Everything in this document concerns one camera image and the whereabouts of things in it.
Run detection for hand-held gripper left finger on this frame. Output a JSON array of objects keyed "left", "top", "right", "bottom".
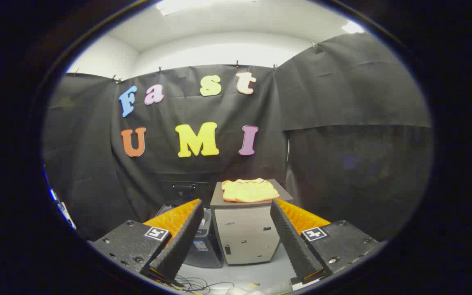
[{"left": 88, "top": 199, "right": 204, "bottom": 283}]

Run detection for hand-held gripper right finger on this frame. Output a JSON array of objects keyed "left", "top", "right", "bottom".
[{"left": 270, "top": 198, "right": 380, "bottom": 285}]

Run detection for grey washing machine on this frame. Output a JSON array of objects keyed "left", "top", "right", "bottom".
[{"left": 154, "top": 204, "right": 224, "bottom": 269}]

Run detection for orange polo shirt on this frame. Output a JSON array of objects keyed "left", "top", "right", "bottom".
[{"left": 221, "top": 178, "right": 280, "bottom": 203}]

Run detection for grey cabinet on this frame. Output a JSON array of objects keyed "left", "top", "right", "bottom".
[{"left": 210, "top": 179, "right": 294, "bottom": 266}]

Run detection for black backdrop cloth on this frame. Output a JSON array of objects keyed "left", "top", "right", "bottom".
[{"left": 43, "top": 33, "right": 432, "bottom": 242}]

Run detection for small ceiling light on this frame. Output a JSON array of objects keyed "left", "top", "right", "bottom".
[{"left": 341, "top": 20, "right": 365, "bottom": 34}]

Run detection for long ceiling light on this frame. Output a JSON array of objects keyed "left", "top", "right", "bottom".
[{"left": 156, "top": 0, "right": 258, "bottom": 16}]

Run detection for tangled black cables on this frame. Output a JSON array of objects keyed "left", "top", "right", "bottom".
[{"left": 174, "top": 274, "right": 235, "bottom": 294}]

